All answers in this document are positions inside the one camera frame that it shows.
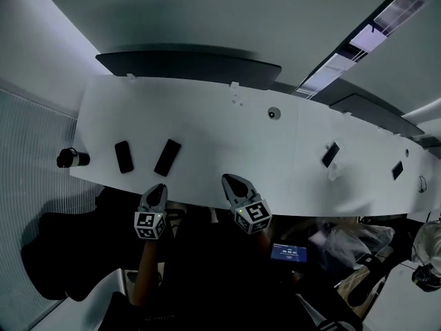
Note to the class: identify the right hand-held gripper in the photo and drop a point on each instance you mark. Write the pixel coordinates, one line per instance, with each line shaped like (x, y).
(252, 215)

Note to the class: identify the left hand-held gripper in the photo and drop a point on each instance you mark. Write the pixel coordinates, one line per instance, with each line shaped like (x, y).
(150, 221)

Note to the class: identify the black glasses case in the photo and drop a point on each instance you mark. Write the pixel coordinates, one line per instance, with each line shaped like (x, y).
(167, 157)

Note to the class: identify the person's left forearm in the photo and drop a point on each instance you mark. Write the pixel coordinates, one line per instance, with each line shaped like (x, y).
(146, 271)

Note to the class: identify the black smartphone with rounded corners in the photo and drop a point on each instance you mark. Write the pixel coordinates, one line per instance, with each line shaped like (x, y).
(123, 157)

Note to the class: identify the white table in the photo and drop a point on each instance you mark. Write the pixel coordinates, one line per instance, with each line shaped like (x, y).
(224, 133)

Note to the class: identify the small screen device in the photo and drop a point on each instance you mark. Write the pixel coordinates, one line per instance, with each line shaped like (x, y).
(288, 252)

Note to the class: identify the black drinking bottle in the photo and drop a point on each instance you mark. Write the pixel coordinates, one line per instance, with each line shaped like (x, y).
(74, 157)

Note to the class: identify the person's black clothing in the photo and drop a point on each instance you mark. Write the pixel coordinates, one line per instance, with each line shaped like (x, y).
(220, 281)

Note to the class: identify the black phone on white stand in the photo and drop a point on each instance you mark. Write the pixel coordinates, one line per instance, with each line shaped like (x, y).
(330, 154)

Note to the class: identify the black office chair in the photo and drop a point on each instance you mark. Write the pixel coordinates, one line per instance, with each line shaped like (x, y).
(69, 250)

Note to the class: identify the white divider clip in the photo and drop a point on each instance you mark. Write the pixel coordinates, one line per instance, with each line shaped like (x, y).
(131, 76)
(234, 85)

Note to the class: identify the clear plastic bag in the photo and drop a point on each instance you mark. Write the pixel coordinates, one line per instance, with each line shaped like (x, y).
(348, 241)

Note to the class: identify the dark desk divider panel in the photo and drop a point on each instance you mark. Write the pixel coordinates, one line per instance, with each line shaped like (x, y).
(193, 68)
(375, 114)

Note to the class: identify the small black phone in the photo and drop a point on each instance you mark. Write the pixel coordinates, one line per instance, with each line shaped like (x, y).
(397, 170)

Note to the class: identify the ceiling light strip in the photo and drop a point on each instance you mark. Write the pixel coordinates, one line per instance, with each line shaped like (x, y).
(358, 43)

